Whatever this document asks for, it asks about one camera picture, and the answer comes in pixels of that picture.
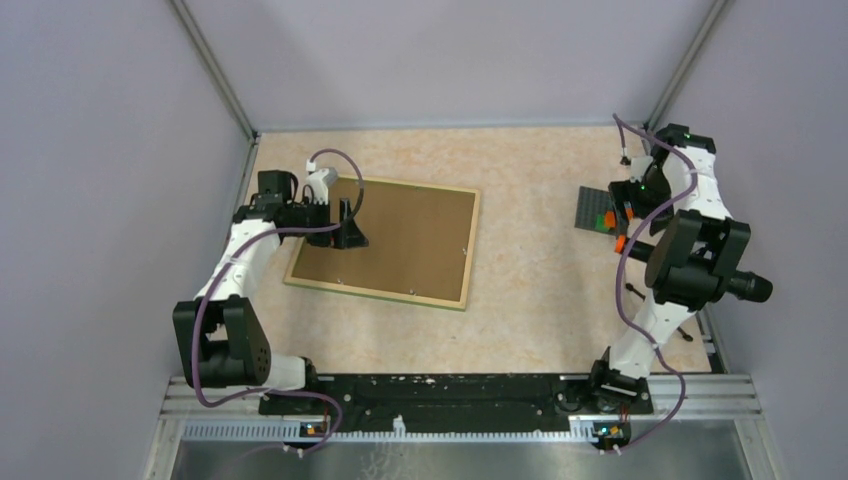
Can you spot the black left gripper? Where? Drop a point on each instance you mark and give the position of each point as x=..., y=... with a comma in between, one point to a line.
x=350, y=235

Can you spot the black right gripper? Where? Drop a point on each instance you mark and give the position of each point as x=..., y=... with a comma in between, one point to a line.
x=625, y=191

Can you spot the green wooden picture frame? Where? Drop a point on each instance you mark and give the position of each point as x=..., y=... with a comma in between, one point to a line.
x=391, y=242

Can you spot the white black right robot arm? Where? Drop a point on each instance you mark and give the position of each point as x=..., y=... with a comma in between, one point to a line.
x=669, y=215

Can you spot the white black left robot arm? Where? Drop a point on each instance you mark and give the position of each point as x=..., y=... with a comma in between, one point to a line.
x=220, y=338

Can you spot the orange plastic piece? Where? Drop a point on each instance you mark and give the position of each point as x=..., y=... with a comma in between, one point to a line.
x=613, y=226

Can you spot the green building brick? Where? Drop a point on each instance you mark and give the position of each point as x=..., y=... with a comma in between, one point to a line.
x=599, y=222

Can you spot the grey building brick plate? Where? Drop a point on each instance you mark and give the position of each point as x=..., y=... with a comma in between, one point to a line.
x=591, y=203

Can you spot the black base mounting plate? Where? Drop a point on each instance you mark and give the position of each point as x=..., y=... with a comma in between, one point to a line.
x=455, y=403

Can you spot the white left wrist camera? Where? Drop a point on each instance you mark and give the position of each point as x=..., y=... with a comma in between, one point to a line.
x=318, y=182

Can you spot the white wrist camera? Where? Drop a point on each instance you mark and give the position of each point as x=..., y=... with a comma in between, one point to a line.
x=637, y=166
x=318, y=182

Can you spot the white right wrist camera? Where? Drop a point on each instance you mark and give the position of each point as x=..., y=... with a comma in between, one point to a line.
x=637, y=166

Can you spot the brown frame backing board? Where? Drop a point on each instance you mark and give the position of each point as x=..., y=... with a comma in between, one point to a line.
x=391, y=240

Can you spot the black camera on tripod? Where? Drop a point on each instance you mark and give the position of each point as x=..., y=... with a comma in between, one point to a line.
x=694, y=278

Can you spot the aluminium front rail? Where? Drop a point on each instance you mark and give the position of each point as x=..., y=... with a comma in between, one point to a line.
x=704, y=426

